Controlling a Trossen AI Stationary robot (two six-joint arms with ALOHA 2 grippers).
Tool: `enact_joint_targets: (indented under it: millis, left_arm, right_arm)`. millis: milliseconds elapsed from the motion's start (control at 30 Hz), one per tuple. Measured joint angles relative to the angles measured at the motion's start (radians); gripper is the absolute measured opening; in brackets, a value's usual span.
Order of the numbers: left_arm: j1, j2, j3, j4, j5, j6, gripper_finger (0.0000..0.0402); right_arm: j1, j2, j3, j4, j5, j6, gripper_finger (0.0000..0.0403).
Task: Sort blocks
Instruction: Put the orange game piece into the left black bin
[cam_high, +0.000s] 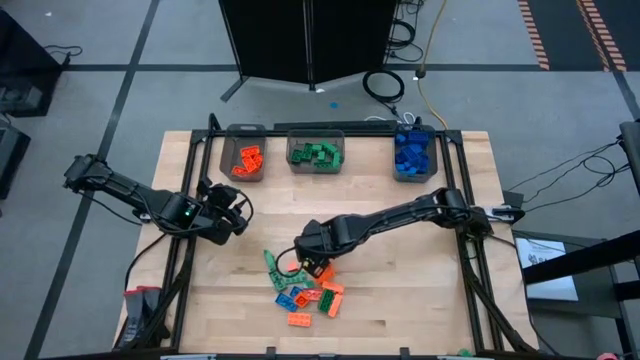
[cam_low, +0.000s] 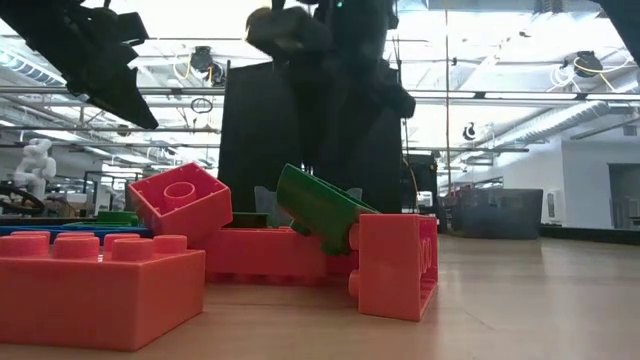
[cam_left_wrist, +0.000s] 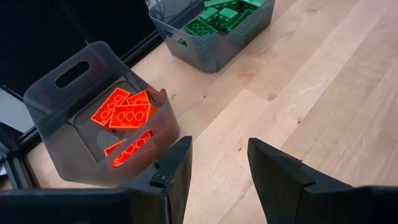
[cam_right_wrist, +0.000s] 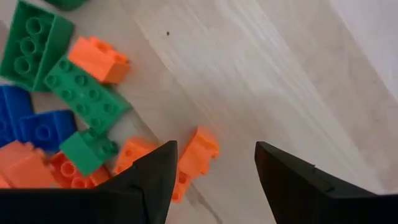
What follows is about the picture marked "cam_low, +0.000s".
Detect grey translucent plastic bin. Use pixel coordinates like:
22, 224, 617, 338
253, 185, 364, 229
451, 187, 545, 240

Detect hanging black cable loop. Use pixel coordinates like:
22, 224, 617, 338
190, 96, 215, 115

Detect orange small building block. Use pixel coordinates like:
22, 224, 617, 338
126, 161, 235, 247

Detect blue long building block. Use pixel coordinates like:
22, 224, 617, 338
0, 225, 155, 239

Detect black equipment cart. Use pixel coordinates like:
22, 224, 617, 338
402, 153, 440, 214

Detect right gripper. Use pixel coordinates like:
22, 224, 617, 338
244, 0, 417, 121

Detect white appliance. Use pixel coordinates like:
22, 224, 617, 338
544, 188, 565, 225

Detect orange long building block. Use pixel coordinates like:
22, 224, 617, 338
202, 226, 359, 287
347, 213, 440, 323
0, 230, 207, 353

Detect green long building block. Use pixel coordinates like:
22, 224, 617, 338
64, 210, 142, 228
275, 163, 380, 257

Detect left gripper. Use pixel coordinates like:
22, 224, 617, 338
54, 0, 160, 131

